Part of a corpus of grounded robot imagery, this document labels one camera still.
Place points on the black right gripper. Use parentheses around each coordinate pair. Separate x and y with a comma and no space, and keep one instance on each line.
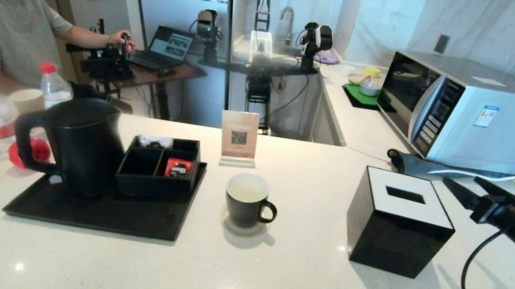
(504,214)

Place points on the black electric kettle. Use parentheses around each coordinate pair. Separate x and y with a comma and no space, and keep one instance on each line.
(81,147)

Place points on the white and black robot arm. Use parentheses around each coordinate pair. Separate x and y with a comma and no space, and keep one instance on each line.
(318,37)

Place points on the red packaged item with label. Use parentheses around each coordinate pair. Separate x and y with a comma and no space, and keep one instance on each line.
(179,168)

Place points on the silver microwave oven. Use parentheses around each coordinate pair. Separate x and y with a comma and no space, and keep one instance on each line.
(498,126)

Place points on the black tissue box white lid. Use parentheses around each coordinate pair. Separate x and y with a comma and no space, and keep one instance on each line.
(392,238)

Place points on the grey bowl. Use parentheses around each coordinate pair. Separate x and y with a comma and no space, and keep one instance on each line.
(368,88)

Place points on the green mat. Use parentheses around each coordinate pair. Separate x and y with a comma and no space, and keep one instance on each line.
(355,96)

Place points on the yellow bowl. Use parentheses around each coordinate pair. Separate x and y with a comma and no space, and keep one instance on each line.
(371,71)

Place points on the beige plate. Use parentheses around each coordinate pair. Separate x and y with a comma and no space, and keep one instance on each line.
(354,79)

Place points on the white bowl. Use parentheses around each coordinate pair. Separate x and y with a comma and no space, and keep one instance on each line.
(346,69)

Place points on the purple plate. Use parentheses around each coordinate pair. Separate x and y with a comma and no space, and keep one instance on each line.
(327,58)

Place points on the black mug white inside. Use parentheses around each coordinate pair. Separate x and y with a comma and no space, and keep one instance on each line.
(244,209)

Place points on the QR code sign stand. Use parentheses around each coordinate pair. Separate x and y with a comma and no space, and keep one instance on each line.
(238,134)

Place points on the metal faucet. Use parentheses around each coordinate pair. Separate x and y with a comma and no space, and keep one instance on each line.
(290,28)

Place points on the black robot stand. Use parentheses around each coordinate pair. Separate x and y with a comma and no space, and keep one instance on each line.
(259,68)

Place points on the white dish rack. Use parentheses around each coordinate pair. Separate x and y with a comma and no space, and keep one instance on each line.
(264,37)

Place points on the white wrapped packet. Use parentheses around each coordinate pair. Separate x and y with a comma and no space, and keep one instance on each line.
(154,141)

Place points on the black compartment organizer box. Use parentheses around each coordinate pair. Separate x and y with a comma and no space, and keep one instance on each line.
(146,164)

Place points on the open laptop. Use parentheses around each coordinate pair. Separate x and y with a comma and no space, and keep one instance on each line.
(170,45)

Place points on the black serving tray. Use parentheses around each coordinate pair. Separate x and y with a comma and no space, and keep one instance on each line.
(122,213)

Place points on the red toy apple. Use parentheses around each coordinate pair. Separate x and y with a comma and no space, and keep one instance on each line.
(34,150)

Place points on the brown paper cup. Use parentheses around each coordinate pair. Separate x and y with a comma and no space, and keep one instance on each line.
(27,100)

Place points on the grey wall socket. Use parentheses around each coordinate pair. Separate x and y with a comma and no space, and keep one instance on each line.
(441,45)

